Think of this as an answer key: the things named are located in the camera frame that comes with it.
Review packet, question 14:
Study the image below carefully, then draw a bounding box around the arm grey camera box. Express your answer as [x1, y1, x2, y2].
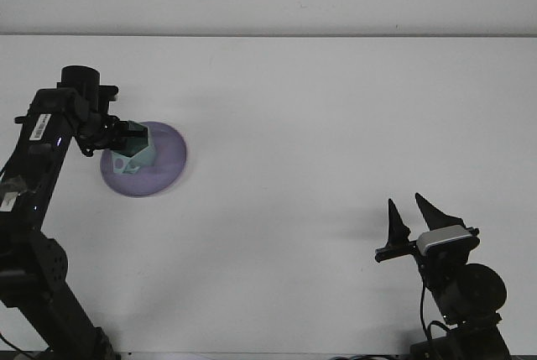
[415, 225, 470, 254]

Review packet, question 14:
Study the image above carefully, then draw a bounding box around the pale blue hexagonal cup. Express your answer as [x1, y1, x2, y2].
[111, 121, 155, 175]

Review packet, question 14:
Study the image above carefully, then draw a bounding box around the pale purple round plate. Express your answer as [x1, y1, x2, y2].
[100, 120, 189, 198]

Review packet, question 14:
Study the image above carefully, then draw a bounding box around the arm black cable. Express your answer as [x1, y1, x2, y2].
[0, 330, 22, 355]
[418, 279, 448, 351]

